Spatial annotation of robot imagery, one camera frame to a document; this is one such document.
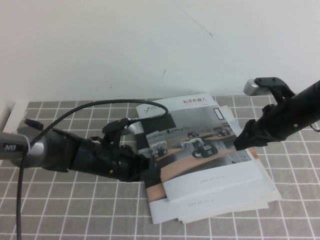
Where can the cream book with orange patch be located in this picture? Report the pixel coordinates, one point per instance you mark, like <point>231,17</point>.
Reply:
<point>260,206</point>

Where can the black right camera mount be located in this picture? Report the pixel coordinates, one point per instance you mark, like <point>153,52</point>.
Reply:
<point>277,86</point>

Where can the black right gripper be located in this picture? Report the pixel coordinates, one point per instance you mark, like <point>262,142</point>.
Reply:
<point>282,120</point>

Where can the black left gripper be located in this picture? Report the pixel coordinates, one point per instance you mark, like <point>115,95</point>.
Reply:
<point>117,161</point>

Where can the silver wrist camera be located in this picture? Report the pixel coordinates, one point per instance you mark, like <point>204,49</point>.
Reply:
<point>251,88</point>
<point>136,127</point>

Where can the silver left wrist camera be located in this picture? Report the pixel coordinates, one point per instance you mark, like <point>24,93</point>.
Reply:
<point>136,127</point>

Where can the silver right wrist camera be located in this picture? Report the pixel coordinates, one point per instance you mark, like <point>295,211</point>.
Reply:
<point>251,88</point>

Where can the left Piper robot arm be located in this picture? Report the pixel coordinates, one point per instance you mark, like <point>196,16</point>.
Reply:
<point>37,152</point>

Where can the grey grid tablecloth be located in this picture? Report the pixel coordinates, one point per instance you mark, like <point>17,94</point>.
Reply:
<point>75,205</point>

